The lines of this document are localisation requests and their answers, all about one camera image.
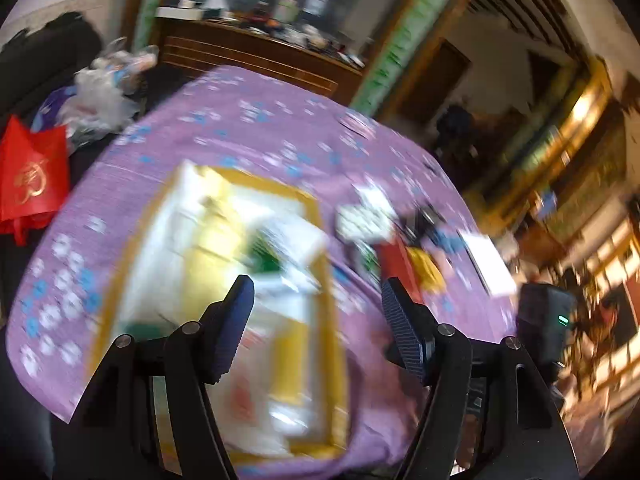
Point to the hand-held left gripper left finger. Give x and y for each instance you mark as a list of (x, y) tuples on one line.
[(235, 330)]

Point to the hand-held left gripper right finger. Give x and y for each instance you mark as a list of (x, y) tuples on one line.
[(405, 335)]

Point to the white packet red print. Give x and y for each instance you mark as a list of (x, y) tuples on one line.
[(245, 395)]

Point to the yellow tray of packets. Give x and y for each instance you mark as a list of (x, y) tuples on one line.
[(300, 320)]

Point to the yellow cloth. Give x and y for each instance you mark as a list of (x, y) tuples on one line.
[(427, 267)]

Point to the green white barcode packet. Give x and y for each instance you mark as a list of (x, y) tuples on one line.
[(265, 255)]

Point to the yellow packet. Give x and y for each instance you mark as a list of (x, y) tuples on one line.
[(215, 240)]

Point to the red flat packet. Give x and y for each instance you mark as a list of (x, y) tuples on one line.
[(397, 260)]

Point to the blue cloth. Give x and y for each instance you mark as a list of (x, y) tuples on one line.
[(450, 242)]

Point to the black round container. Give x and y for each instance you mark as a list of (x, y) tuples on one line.
[(425, 220)]

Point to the white green patterned packet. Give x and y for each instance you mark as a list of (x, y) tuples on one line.
[(362, 220)]

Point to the dark wooden furniture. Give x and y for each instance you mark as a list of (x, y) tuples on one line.
[(575, 185)]

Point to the purple floral tablecloth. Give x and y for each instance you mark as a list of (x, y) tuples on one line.
[(225, 120)]

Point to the red bag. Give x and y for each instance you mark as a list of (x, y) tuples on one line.
[(32, 180)]

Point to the crumpled plastic bags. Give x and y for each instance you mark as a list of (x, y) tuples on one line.
[(105, 90)]

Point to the wooden cabinet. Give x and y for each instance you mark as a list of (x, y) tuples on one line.
[(240, 55)]

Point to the black sofa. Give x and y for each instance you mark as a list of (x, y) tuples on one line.
[(45, 50)]

